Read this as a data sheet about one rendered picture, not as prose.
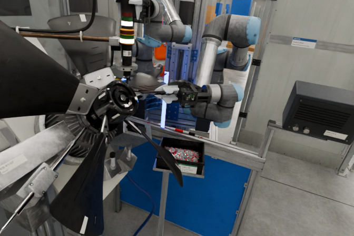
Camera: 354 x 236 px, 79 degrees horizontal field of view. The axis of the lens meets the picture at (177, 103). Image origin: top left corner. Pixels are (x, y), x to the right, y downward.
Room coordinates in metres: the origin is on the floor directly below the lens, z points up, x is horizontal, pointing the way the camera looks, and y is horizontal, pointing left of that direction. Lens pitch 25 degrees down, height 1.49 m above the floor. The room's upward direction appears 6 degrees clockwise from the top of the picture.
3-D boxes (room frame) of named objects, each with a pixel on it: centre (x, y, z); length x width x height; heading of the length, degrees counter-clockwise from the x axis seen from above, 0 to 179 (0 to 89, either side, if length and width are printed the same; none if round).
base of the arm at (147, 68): (1.48, 0.26, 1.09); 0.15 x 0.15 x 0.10
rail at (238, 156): (1.00, -0.03, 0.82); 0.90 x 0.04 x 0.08; 71
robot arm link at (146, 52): (1.47, 0.27, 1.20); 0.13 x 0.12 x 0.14; 119
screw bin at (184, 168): (0.83, -0.04, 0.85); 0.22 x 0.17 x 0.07; 86
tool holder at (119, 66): (0.69, 0.19, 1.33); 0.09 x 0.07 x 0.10; 106
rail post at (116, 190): (1.15, 0.37, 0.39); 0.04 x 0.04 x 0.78; 71
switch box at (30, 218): (0.60, 0.57, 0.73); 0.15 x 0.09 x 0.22; 71
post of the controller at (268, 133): (0.86, -0.44, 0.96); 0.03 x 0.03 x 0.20; 71
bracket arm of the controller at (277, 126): (0.83, -0.54, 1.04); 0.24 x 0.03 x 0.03; 71
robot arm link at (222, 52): (1.41, -0.24, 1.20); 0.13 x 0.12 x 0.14; 75
